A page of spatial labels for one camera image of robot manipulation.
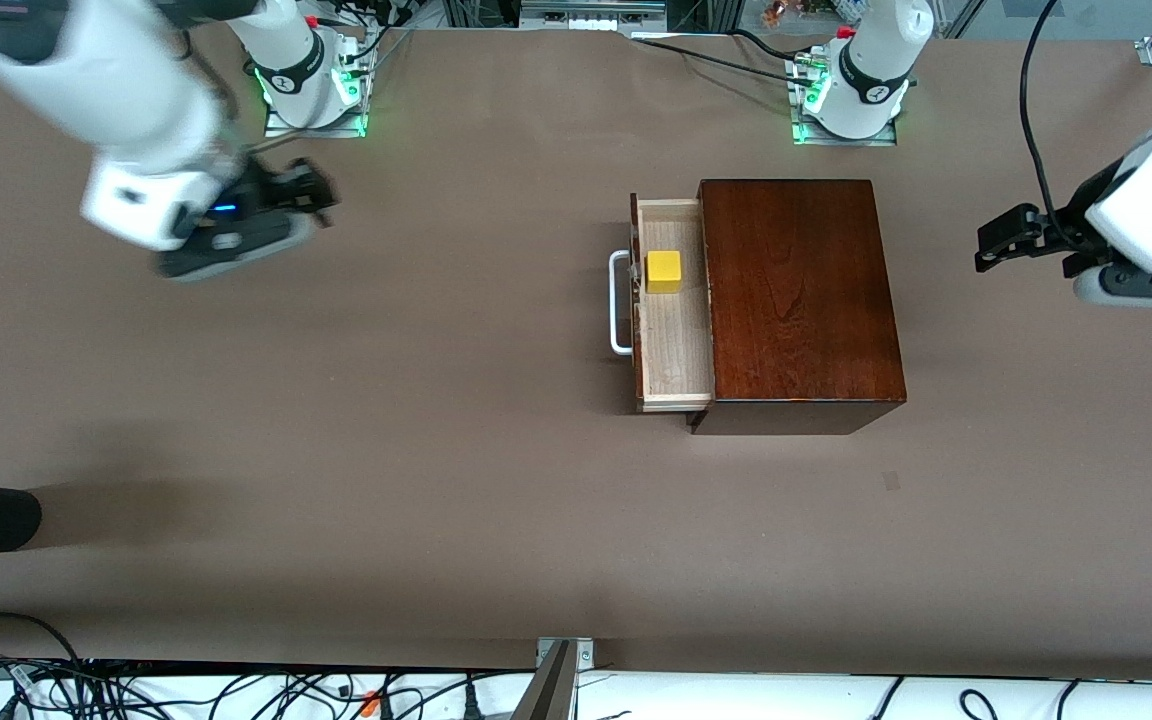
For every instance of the copper coloured item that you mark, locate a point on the copper coloured item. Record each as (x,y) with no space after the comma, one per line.
(774,12)

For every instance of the yellow cube block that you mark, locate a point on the yellow cube block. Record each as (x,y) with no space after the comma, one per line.
(664,272)

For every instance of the dark brown wooden cabinet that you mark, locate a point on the dark brown wooden cabinet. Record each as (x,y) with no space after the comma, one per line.
(796,290)

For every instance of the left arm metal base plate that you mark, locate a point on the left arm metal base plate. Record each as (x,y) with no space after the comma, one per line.
(846,141)

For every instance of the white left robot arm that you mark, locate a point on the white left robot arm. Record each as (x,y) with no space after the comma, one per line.
(1151,200)

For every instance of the silver metal bracket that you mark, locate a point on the silver metal bracket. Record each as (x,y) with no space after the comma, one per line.
(584,655)

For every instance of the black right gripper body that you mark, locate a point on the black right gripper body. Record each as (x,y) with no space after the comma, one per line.
(258,190)

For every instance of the dark metal beam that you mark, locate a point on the dark metal beam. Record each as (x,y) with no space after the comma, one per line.
(551,695)

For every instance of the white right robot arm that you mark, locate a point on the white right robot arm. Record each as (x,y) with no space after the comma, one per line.
(136,100)

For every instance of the white power strip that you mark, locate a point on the white power strip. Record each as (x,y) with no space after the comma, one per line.
(586,20)

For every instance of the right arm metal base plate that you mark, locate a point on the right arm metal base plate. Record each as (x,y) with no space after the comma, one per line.
(316,131)

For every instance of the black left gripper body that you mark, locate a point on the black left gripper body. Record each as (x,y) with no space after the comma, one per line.
(1069,222)

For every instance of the light wood drawer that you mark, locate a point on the light wood drawer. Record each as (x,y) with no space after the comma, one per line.
(676,340)

